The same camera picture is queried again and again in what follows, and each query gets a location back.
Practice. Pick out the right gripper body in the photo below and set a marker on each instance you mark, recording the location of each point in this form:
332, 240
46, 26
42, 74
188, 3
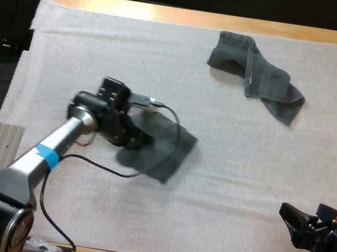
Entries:
328, 240

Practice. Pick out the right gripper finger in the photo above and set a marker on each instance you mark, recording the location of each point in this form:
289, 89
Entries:
297, 219
329, 213

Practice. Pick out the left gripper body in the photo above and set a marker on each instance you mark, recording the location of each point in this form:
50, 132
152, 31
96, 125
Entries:
113, 113

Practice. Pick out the dark grey-green towel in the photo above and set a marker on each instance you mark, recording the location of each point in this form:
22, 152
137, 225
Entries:
168, 152
261, 78

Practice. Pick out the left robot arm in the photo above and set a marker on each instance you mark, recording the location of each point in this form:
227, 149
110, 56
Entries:
54, 142

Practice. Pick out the dark table clamp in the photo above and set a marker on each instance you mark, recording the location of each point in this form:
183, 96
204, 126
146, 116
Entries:
28, 40

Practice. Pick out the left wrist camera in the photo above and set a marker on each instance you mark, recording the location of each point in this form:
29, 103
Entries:
142, 100

